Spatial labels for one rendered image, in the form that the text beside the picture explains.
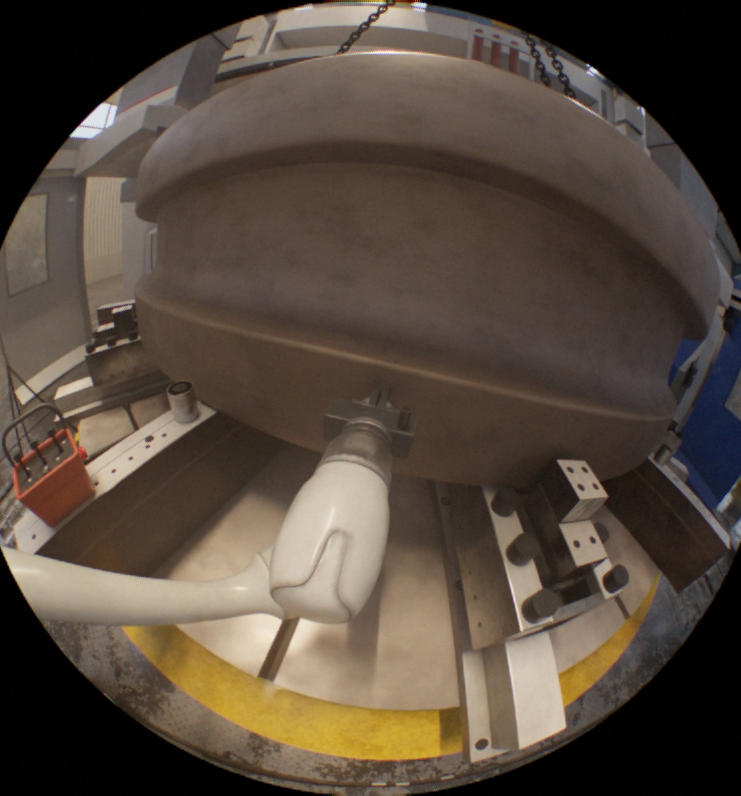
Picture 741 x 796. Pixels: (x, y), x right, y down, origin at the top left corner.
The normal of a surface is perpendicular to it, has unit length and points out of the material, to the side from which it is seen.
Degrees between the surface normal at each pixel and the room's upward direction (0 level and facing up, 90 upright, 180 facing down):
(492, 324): 72
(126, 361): 90
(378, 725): 0
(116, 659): 0
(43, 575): 36
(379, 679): 0
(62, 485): 97
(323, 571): 16
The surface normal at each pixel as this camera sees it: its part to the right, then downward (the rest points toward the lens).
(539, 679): 0.14, -0.84
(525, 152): -0.15, 0.51
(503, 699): -0.89, -0.40
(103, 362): 0.69, 0.47
